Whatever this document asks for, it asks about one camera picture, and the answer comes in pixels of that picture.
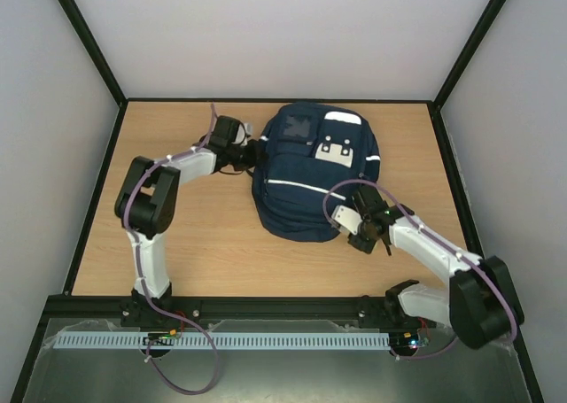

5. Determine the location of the navy blue backpack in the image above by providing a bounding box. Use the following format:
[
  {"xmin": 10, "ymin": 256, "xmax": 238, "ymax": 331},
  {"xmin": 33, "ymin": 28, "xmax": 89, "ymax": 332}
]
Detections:
[{"xmin": 252, "ymin": 102, "xmax": 381, "ymax": 243}]

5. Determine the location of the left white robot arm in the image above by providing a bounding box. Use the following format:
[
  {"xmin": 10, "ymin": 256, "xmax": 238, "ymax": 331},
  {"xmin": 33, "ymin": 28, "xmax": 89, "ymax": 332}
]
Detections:
[{"xmin": 114, "ymin": 115, "xmax": 261, "ymax": 299}]

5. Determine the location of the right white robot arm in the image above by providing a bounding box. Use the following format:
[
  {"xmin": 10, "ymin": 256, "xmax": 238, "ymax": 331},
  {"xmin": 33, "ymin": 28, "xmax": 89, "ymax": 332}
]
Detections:
[{"xmin": 332, "ymin": 184, "xmax": 524, "ymax": 349}]

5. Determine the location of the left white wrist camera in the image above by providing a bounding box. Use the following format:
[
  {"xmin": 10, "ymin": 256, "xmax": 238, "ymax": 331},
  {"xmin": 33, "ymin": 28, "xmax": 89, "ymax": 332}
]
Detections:
[{"xmin": 235, "ymin": 122, "xmax": 253, "ymax": 146}]

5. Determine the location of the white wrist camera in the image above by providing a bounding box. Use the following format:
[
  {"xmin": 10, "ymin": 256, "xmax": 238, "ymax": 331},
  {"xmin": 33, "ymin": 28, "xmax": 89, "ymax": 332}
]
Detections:
[
  {"xmin": 331, "ymin": 205, "xmax": 362, "ymax": 236},
  {"xmin": 235, "ymin": 122, "xmax": 253, "ymax": 146}
]

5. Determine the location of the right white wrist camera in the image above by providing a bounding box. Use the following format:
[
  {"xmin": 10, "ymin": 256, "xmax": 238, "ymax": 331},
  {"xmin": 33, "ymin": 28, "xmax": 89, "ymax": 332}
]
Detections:
[{"xmin": 331, "ymin": 205, "xmax": 362, "ymax": 236}]

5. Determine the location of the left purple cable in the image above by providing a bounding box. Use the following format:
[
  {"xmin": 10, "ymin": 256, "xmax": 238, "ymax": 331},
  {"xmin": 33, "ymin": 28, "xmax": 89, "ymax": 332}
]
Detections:
[{"xmin": 122, "ymin": 103, "xmax": 221, "ymax": 395}]

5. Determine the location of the black aluminium frame rail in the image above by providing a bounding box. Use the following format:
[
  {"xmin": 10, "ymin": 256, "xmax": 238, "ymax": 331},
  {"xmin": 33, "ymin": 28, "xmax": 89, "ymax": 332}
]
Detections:
[{"xmin": 42, "ymin": 295, "xmax": 442, "ymax": 331}]

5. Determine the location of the light blue slotted cable duct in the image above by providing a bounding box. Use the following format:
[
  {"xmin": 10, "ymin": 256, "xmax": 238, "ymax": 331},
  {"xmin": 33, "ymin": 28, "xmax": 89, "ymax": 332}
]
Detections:
[{"xmin": 53, "ymin": 331, "xmax": 391, "ymax": 351}]

